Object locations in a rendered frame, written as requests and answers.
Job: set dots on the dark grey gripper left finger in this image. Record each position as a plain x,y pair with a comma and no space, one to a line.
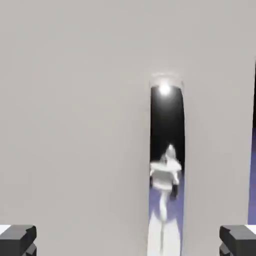
17,239

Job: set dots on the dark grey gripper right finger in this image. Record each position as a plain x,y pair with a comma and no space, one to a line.
239,239

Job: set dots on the grey cabinet door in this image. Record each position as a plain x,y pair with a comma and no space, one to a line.
80,120

